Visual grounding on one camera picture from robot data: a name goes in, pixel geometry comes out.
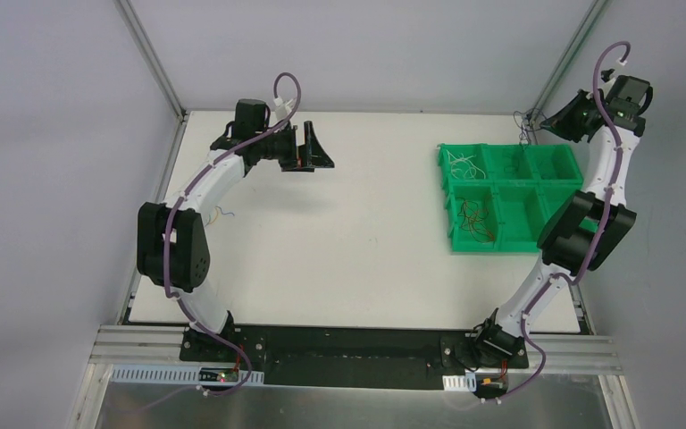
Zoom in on yellow blue wire bundle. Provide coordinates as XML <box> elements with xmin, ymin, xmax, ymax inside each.
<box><xmin>204</xmin><ymin>205</ymin><xmax>237</xmax><ymax>227</ymax></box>

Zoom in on white wire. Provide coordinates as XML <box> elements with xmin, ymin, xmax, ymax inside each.
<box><xmin>446</xmin><ymin>148</ymin><xmax>488</xmax><ymax>181</ymax></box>

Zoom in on red wire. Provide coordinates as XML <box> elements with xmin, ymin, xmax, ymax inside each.
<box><xmin>458</xmin><ymin>198</ymin><xmax>498</xmax><ymax>244</ymax></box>

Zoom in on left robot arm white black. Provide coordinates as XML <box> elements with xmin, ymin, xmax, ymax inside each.
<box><xmin>137</xmin><ymin>97</ymin><xmax>335</xmax><ymax>362</ymax></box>

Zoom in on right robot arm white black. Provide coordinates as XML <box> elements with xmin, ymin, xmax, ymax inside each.
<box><xmin>467</xmin><ymin>75</ymin><xmax>655</xmax><ymax>367</ymax></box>

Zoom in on green divided plastic bin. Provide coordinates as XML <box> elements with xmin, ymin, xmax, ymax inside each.
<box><xmin>437</xmin><ymin>144</ymin><xmax>583</xmax><ymax>254</ymax></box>

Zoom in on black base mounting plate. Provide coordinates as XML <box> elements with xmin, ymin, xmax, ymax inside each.
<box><xmin>180</xmin><ymin>324</ymin><xmax>529</xmax><ymax>390</ymax></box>

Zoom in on left control circuit board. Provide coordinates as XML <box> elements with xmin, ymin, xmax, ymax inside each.
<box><xmin>198</xmin><ymin>367</ymin><xmax>239</xmax><ymax>384</ymax></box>

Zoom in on control circuit board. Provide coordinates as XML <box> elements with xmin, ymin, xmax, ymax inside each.
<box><xmin>477</xmin><ymin>377</ymin><xmax>507</xmax><ymax>391</ymax></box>
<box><xmin>198</xmin><ymin>367</ymin><xmax>239</xmax><ymax>384</ymax></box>

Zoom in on right control circuit board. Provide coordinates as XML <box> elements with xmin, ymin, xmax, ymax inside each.
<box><xmin>477</xmin><ymin>377</ymin><xmax>507</xmax><ymax>391</ymax></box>

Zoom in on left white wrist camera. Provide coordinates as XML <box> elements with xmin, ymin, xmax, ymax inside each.
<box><xmin>273</xmin><ymin>97</ymin><xmax>297</xmax><ymax>122</ymax></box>

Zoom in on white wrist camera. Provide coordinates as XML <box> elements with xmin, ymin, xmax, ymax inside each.
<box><xmin>273</xmin><ymin>97</ymin><xmax>297</xmax><ymax>122</ymax></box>
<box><xmin>598</xmin><ymin>61</ymin><xmax>626</xmax><ymax>88</ymax></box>

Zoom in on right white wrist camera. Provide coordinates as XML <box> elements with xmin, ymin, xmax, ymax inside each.
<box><xmin>598</xmin><ymin>61</ymin><xmax>626</xmax><ymax>88</ymax></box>

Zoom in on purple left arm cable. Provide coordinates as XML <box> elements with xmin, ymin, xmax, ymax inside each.
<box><xmin>162</xmin><ymin>71</ymin><xmax>303</xmax><ymax>398</ymax></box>

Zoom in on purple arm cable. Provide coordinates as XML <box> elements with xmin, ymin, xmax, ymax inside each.
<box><xmin>162</xmin><ymin>71</ymin><xmax>303</xmax><ymax>398</ymax></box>
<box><xmin>481</xmin><ymin>41</ymin><xmax>632</xmax><ymax>405</ymax></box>

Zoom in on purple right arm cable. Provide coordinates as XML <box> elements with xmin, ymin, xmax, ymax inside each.
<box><xmin>481</xmin><ymin>41</ymin><xmax>632</xmax><ymax>405</ymax></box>

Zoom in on aluminium frame rail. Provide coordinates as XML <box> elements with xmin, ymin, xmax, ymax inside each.
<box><xmin>88</xmin><ymin>325</ymin><xmax>623</xmax><ymax>374</ymax></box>

